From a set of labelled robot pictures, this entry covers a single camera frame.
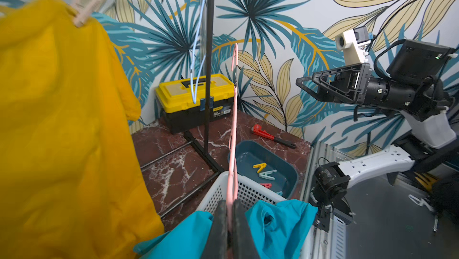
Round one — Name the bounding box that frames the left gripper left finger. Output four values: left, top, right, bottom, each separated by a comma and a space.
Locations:
201, 200, 228, 259

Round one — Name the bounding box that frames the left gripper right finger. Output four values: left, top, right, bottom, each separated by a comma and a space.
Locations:
232, 199, 259, 259

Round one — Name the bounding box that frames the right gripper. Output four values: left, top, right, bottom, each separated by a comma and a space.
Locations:
296, 63, 371, 104

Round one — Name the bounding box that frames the teal blue t-shirt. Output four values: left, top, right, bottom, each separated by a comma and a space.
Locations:
133, 199, 318, 259

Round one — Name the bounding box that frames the pink wire hanger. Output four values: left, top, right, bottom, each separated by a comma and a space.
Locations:
225, 43, 240, 231

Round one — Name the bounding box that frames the red clothespin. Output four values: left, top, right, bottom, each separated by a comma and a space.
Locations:
261, 183, 272, 189

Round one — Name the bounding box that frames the pale green clothespin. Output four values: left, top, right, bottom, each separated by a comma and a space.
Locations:
258, 169, 277, 181

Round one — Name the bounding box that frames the yellow clothespin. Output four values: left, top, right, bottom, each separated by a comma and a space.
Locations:
252, 163, 267, 174

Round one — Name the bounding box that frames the yellow t-shirt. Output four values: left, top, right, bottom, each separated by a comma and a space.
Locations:
1, 0, 164, 259

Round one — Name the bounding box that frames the beige clothespin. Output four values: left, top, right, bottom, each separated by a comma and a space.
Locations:
71, 0, 103, 28

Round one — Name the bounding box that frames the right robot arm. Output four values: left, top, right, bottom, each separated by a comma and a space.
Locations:
296, 39, 459, 231

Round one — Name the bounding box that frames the white plastic basket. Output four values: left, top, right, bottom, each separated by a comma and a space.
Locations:
197, 171, 286, 214

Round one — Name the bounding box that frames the red pipe wrench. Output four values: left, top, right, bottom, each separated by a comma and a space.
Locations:
251, 124, 296, 149

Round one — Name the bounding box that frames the dark teal tray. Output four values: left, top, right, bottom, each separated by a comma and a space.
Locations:
235, 140, 298, 199

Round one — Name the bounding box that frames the black clothes rack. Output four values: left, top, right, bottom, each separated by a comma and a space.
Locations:
141, 0, 224, 218

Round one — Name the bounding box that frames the yellow black toolbox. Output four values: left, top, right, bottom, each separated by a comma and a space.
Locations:
155, 74, 234, 134

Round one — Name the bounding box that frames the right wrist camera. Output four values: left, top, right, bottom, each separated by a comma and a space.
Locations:
335, 26, 370, 65

